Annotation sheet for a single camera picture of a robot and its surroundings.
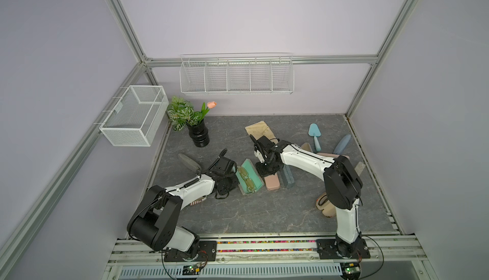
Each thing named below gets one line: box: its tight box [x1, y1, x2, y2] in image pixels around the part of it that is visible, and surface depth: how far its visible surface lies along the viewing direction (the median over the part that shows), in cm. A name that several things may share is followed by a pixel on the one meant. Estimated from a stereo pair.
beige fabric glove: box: [244, 120, 279, 144], surface depth 115 cm
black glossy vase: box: [186, 119, 211, 148], surface depth 103 cm
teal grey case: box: [276, 164, 296, 189], surface depth 90 cm
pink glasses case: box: [264, 172, 281, 191], surface depth 91 cm
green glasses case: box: [235, 157, 265, 196], surface depth 93 cm
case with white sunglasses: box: [300, 142, 313, 153], surface depth 104 cm
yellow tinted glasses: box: [238, 166, 256, 194], surface depth 93 cm
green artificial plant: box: [166, 95, 210, 132], surface depth 88 cm
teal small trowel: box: [308, 122, 322, 153], surface depth 114 cm
